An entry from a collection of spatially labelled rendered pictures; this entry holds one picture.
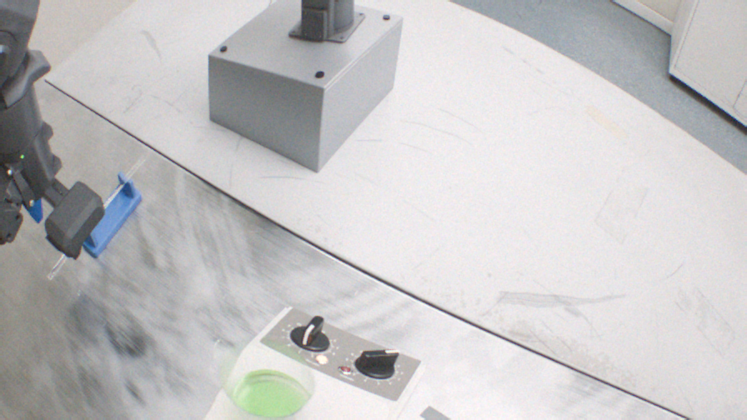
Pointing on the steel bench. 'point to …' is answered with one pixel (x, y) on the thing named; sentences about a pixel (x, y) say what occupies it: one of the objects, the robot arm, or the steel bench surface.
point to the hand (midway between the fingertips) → (48, 217)
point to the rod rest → (113, 217)
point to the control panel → (336, 357)
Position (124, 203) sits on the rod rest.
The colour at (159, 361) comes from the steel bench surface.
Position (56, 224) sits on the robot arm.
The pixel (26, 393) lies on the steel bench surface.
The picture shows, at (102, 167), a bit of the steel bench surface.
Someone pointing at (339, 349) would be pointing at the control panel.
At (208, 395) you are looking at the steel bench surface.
